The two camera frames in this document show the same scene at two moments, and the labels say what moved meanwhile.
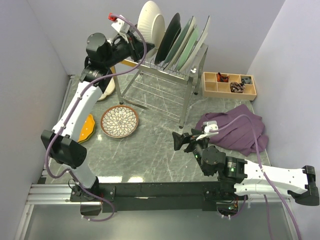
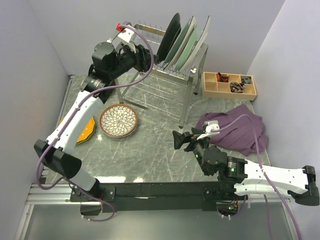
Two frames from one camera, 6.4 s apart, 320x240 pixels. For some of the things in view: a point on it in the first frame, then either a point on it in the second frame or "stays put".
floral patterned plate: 151,23 -> 118,120
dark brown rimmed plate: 169,39 stays put
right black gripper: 180,139 stays put
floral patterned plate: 119,121 stays put
